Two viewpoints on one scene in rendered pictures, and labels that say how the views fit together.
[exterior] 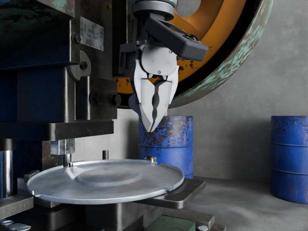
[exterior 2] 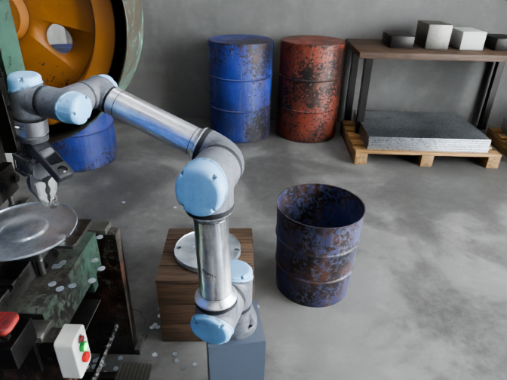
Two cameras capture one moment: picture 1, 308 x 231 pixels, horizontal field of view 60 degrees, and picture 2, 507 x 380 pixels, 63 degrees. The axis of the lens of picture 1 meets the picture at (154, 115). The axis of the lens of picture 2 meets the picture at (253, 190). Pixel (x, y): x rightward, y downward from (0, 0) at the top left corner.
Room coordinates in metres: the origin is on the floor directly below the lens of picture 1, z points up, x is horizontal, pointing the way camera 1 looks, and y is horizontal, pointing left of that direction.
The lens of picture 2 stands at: (-0.68, -0.09, 1.48)
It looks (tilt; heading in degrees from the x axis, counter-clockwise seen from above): 29 degrees down; 335
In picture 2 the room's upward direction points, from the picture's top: 1 degrees clockwise
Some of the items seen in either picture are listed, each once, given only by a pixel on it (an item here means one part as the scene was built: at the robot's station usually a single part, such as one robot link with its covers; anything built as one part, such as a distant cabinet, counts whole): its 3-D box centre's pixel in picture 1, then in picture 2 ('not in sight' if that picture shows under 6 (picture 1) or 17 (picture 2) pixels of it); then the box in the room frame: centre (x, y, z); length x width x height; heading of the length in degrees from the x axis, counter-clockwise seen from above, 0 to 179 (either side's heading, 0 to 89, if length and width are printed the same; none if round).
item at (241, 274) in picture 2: not in sight; (232, 284); (0.23, -0.45, 0.62); 0.13 x 0.12 x 0.14; 139
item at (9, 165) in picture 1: (6, 165); not in sight; (0.53, 0.29, 0.81); 0.02 x 0.02 x 0.14
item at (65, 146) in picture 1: (64, 144); not in sight; (0.57, 0.19, 0.84); 0.05 x 0.03 x 0.04; 154
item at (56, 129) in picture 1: (59, 134); not in sight; (0.58, 0.20, 0.86); 0.20 x 0.16 x 0.05; 154
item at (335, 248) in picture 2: not in sight; (315, 244); (0.74, -1.10, 0.24); 0.42 x 0.42 x 0.48
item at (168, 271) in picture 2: not in sight; (209, 282); (0.76, -0.54, 0.18); 0.40 x 0.38 x 0.35; 67
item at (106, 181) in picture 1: (109, 175); (24, 228); (0.52, 0.09, 0.79); 0.29 x 0.29 x 0.01
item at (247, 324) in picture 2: not in sight; (233, 311); (0.24, -0.46, 0.50); 0.15 x 0.15 x 0.10
